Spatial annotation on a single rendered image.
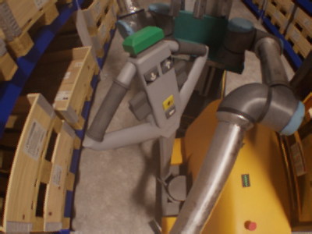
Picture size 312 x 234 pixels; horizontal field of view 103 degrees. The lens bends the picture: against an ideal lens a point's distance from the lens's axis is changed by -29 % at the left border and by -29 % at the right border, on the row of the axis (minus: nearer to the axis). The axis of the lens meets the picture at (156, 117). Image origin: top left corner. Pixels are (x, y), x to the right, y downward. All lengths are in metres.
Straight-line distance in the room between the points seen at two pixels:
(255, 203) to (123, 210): 1.16
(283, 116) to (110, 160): 1.55
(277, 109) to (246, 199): 0.44
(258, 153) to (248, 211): 0.28
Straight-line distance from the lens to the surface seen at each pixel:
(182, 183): 1.19
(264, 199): 0.85
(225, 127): 0.46
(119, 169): 1.70
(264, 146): 0.91
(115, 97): 0.34
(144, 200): 1.62
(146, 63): 0.34
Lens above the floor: 1.60
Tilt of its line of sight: 59 degrees down
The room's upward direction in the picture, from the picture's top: 4 degrees counter-clockwise
